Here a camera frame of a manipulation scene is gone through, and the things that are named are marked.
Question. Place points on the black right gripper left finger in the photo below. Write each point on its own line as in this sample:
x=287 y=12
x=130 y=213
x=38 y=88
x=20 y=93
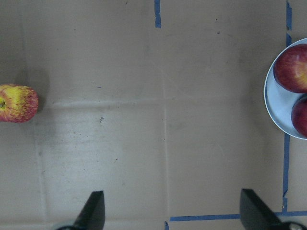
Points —
x=92 y=215

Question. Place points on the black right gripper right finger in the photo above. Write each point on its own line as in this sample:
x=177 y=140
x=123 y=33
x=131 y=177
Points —
x=256 y=215

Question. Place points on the yellow-red apple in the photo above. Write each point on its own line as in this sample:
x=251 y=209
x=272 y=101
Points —
x=18 y=103

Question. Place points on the red apple plate near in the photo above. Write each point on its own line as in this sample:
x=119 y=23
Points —
x=299 y=116

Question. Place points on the red apple plate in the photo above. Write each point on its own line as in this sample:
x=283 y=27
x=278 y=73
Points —
x=290 y=69
x=299 y=116

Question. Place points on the light blue plate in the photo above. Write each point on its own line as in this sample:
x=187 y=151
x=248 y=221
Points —
x=279 y=103

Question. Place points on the red apple plate far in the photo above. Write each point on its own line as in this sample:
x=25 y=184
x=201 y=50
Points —
x=290 y=69

